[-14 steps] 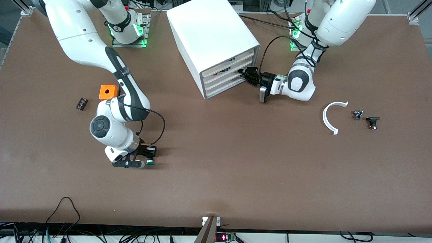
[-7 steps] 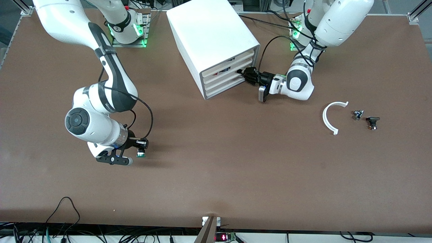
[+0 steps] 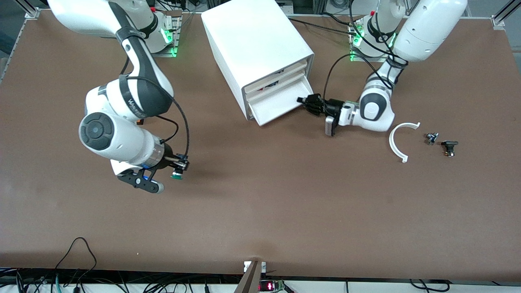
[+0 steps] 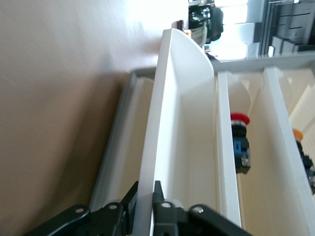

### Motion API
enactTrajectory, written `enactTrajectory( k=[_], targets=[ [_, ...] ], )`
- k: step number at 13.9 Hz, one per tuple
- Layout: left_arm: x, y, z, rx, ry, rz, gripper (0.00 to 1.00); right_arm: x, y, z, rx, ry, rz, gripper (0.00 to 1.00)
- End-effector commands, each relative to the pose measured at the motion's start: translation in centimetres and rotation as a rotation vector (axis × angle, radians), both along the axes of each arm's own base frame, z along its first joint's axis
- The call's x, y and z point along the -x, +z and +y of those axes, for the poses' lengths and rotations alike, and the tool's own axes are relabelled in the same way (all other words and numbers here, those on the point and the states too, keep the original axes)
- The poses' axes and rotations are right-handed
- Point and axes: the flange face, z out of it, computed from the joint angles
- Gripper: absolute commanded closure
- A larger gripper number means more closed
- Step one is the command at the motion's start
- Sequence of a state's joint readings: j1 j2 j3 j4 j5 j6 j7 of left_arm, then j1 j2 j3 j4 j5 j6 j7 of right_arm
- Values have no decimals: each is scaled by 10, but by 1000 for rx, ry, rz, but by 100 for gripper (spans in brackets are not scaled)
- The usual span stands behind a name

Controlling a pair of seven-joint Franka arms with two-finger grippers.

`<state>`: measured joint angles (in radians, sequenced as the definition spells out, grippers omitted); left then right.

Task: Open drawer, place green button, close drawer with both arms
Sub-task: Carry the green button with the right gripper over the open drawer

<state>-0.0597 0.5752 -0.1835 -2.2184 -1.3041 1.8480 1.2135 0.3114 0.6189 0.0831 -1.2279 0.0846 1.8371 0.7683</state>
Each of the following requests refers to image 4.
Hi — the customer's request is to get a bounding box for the red push button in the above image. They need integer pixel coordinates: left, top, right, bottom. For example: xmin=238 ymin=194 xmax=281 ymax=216
xmin=230 ymin=112 xmax=252 ymax=176

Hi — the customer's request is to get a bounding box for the person in dark clothing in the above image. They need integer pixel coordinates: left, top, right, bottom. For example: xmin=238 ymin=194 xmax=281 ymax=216
xmin=208 ymin=1 xmax=225 ymax=42

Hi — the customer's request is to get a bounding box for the white bin with orange button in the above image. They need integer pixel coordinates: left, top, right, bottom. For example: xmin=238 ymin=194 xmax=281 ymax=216
xmin=263 ymin=66 xmax=315 ymax=205

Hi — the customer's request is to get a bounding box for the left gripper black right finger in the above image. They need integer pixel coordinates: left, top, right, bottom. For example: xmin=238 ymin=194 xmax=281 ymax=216
xmin=152 ymin=180 xmax=252 ymax=236

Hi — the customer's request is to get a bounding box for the dark grey background shelving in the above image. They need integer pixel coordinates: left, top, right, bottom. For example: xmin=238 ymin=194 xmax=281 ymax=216
xmin=255 ymin=0 xmax=315 ymax=59

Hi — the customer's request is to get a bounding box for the orange push button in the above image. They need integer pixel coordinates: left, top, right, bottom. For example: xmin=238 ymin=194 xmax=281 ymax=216
xmin=292 ymin=129 xmax=315 ymax=195

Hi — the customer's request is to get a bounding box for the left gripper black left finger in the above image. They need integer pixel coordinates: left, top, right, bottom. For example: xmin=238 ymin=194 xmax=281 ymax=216
xmin=24 ymin=181 xmax=139 ymax=236

